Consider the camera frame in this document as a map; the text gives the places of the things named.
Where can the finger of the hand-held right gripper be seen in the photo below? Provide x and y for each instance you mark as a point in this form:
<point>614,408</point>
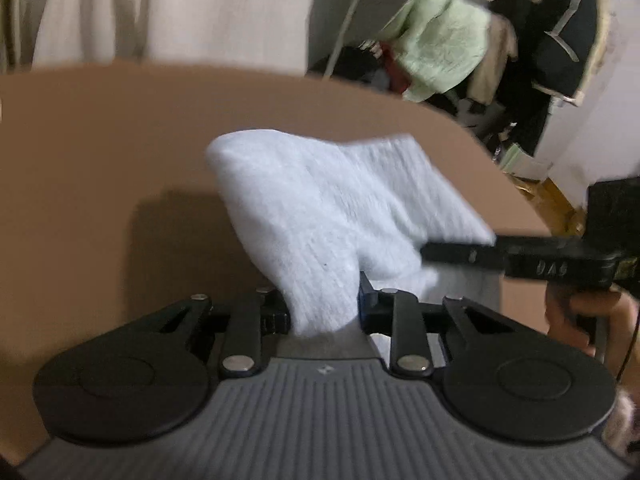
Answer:
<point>465,252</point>

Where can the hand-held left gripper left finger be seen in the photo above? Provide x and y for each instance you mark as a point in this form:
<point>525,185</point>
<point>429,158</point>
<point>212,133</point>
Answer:
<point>272,315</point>

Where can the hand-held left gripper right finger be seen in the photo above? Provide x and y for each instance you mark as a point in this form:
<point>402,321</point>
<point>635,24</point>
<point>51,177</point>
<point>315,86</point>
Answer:
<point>363,310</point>

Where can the light grey shirt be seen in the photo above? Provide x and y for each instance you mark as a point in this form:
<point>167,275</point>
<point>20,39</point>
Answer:
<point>325,210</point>

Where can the dark clothes pile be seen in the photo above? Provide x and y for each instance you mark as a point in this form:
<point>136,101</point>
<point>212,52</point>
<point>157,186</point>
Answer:
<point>380,67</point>

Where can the person's right hand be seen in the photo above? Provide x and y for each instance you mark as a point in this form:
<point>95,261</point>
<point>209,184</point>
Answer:
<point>622,320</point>

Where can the black hanging jacket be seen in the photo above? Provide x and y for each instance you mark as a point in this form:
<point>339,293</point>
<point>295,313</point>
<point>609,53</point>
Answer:
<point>550,70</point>

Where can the beige hanging garment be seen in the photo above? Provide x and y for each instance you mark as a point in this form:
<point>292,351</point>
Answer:
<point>492,50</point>

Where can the light green hanging garment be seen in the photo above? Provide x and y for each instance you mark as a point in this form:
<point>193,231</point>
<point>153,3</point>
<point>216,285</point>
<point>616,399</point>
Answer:
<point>445,40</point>

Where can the white pole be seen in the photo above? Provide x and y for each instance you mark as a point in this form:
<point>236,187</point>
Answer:
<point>345,30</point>

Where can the white draped blanket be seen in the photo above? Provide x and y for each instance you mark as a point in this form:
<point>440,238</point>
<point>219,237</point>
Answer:
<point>175,10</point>

